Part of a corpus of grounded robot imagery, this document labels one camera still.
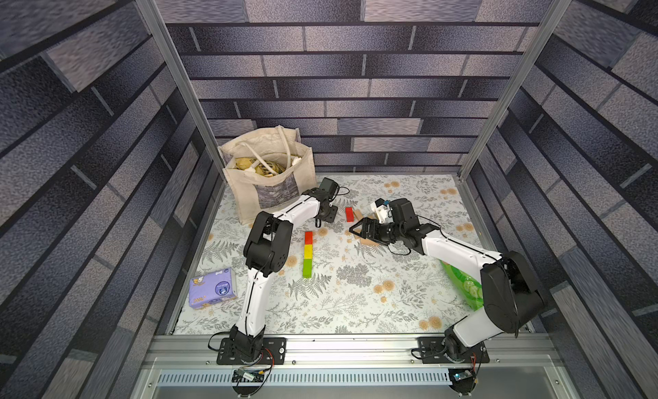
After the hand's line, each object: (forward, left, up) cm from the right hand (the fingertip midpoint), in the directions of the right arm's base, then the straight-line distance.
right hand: (356, 230), depth 87 cm
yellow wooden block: (-4, +18, -9) cm, 20 cm away
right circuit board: (-40, -31, -17) cm, 53 cm away
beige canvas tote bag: (+18, +32, +13) cm, 39 cm away
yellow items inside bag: (+19, +39, +14) cm, 46 cm away
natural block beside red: (+15, -2, -11) cm, 19 cm away
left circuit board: (-41, +32, -12) cm, 53 cm away
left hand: (+15, +11, -8) cm, 20 cm away
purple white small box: (-19, +47, -5) cm, 51 cm away
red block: (+14, +2, -10) cm, 17 cm away
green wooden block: (-9, +18, -11) cm, 23 cm away
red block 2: (+3, +18, -11) cm, 21 cm away
